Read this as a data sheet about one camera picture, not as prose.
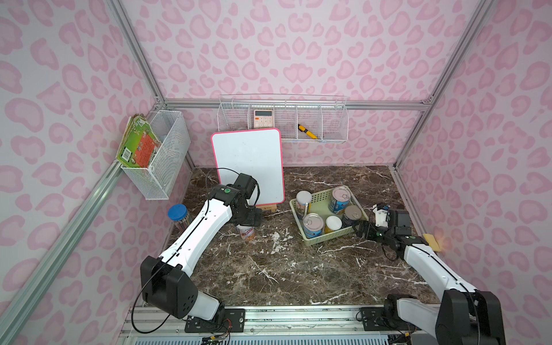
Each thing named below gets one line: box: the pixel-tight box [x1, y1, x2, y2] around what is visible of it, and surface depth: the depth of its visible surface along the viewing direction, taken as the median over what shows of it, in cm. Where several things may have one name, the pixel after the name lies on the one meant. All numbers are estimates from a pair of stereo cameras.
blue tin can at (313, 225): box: [302, 212, 325, 240], surface depth 88 cm
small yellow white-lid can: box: [324, 214, 343, 234], surface depth 91 cm
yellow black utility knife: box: [297, 123, 319, 140], surface depth 100 cm
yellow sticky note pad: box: [422, 233, 442, 253], surface depth 97 cm
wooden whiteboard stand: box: [255, 204, 278, 213], surface depth 100 cm
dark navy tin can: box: [342, 204, 362, 228], surface depth 90 cm
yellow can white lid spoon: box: [296, 190, 313, 220], surface depth 93 cm
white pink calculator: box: [253, 109, 274, 129], surface depth 97 cm
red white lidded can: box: [236, 224, 255, 241], surface depth 90 cm
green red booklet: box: [115, 113, 162, 169], surface depth 73 cm
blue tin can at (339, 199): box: [328, 185, 352, 215], surface depth 97 cm
